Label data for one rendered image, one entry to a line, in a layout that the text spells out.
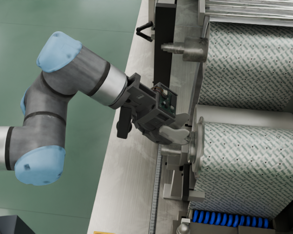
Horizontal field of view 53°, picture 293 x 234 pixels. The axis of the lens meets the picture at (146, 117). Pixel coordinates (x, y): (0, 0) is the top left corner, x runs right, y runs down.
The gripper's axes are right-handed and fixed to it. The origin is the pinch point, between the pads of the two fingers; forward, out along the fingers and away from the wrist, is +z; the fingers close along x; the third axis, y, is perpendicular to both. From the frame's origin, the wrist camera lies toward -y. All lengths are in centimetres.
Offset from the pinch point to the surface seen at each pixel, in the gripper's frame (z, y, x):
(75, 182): 34, -137, 42
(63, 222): 34, -137, 15
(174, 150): 4.5, -7.2, 1.9
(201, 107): 6.4, 0.2, 13.1
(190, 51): -4.7, 6.3, 21.5
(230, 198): 19.7, -2.0, -7.0
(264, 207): 29.1, 1.6, -7.0
